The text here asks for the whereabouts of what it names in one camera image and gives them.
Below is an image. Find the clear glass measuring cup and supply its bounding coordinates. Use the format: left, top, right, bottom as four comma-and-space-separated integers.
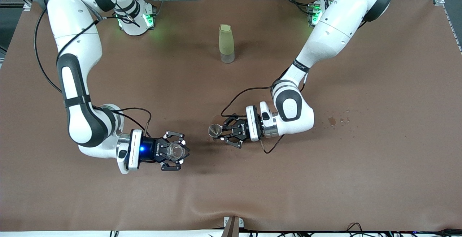
167, 144, 186, 160

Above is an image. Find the green sleeved shaker bottle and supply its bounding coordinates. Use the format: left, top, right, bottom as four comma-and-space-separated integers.
219, 24, 235, 64

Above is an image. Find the brown table mat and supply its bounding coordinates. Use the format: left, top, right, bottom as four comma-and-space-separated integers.
0, 0, 462, 232

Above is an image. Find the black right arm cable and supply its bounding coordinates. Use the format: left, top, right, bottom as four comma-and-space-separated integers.
34, 0, 152, 138

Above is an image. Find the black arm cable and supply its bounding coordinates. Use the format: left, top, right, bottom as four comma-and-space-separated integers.
221, 67, 311, 154
34, 0, 152, 138

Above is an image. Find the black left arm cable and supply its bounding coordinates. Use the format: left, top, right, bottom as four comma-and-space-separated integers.
221, 67, 311, 154

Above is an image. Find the aluminium camera post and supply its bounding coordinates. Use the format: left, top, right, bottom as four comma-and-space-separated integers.
221, 216, 245, 237

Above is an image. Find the black cable bundle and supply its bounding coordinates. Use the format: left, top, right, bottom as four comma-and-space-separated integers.
249, 223, 462, 237

